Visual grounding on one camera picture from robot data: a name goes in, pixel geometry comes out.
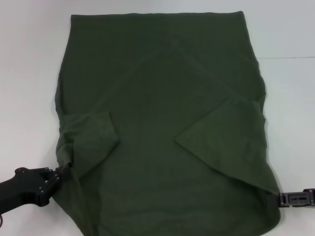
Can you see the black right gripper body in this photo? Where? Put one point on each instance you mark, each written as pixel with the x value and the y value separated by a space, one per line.
pixel 313 196

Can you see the dark green shirt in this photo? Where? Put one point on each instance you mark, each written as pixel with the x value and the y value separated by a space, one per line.
pixel 160 98

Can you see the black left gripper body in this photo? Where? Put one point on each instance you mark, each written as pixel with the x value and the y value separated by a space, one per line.
pixel 22 186

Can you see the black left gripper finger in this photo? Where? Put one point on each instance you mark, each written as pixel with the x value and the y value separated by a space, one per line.
pixel 53 185
pixel 60 170

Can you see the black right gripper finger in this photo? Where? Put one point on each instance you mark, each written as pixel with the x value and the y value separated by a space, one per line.
pixel 295 199

